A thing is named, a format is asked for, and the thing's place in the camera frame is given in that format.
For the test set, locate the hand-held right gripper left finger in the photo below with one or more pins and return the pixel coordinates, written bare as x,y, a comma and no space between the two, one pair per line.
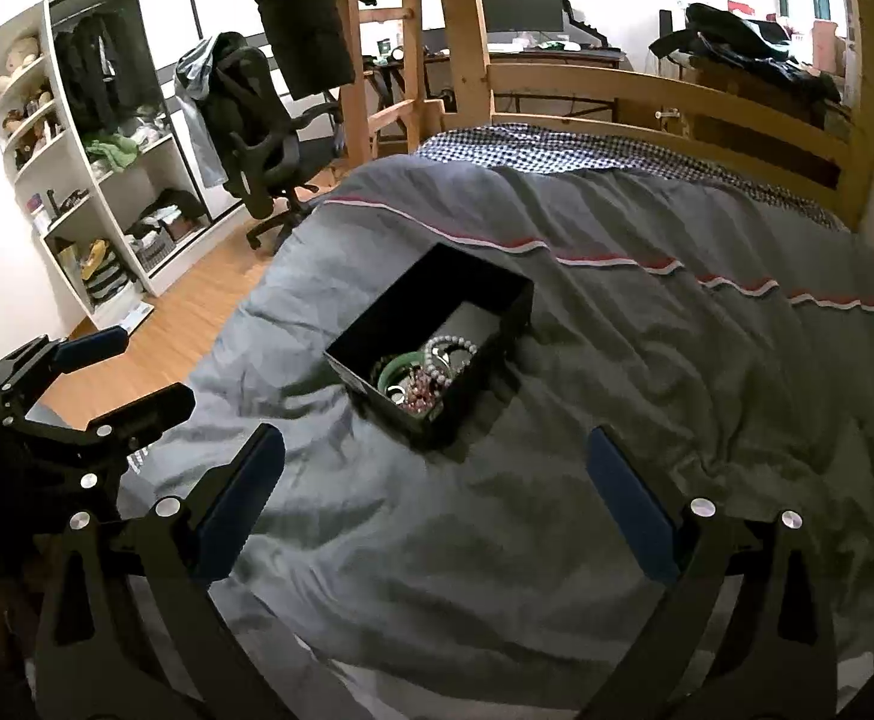
245,502

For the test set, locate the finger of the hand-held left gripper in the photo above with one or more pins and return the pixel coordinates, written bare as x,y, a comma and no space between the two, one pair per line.
92,349
152,412

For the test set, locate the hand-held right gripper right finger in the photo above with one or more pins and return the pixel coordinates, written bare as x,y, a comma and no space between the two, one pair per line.
628,502

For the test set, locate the black box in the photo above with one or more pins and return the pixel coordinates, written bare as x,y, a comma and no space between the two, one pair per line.
489,375

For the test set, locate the green jade bangle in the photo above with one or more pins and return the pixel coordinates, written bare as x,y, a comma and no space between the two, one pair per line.
384,367

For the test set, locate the white paper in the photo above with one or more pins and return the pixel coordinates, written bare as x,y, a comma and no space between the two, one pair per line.
137,316

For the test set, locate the grey blanket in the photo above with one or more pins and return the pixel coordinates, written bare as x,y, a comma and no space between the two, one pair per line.
632,360

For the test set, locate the white curved shelf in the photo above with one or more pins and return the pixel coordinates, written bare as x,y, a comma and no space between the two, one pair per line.
69,195

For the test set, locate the green cloth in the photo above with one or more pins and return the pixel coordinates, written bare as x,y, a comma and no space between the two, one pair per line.
110,154

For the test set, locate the brown plush toy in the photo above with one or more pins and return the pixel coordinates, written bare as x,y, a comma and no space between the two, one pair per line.
28,116

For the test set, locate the black office chair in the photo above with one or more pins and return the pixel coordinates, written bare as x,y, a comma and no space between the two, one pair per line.
264,142

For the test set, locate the dark hanging clothes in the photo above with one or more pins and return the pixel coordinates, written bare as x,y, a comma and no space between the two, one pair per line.
107,67

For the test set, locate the cream plush toy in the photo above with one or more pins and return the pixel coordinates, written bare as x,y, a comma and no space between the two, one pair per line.
20,60

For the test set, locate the white wardrobe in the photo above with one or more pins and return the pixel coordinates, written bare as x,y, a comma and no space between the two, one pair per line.
174,30

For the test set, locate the checked bed sheet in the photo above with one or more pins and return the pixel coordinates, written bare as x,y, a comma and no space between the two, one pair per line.
557,146

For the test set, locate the wooden ladder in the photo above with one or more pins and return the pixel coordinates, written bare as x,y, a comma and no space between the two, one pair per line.
358,90

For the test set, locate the black hanging jacket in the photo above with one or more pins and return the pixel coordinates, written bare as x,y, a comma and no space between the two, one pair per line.
294,15

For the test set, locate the dark desk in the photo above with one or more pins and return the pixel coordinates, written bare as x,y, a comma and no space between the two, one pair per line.
527,52

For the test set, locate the black bag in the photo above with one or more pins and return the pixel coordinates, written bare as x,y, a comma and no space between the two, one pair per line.
744,37

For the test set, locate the small black speaker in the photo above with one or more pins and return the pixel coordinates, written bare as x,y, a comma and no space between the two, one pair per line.
666,24

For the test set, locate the pink cardboard box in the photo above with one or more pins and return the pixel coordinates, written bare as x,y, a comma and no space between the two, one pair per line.
826,41

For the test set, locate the black computer monitor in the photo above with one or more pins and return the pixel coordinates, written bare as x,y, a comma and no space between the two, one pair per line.
519,4

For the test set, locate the wooden bed frame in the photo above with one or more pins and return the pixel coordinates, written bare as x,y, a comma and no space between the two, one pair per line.
557,86

